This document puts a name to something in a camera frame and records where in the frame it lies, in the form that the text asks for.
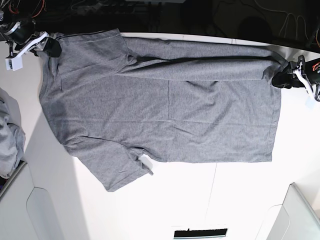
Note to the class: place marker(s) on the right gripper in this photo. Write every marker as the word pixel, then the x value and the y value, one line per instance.
pixel 22 35

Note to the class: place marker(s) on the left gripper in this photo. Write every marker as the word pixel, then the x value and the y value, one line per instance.
pixel 303 74

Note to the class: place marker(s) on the grey t-shirt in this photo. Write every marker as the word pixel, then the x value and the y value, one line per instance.
pixel 110 99

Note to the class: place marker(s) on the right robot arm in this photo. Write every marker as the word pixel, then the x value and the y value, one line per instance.
pixel 9 12

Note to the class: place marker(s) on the grey clothes pile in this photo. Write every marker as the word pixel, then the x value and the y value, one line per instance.
pixel 12 136

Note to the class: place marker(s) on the white bin right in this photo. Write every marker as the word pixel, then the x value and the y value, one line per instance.
pixel 294 219

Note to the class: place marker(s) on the white bin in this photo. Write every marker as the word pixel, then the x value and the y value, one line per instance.
pixel 294 219
pixel 26 211

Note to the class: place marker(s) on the white bin left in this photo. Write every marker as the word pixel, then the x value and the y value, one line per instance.
pixel 26 211

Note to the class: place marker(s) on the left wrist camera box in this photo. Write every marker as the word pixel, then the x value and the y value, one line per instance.
pixel 310 103

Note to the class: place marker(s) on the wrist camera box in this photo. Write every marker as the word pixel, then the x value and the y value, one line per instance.
pixel 310 103
pixel 14 63

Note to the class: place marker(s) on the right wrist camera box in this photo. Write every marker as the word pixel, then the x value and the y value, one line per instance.
pixel 14 63

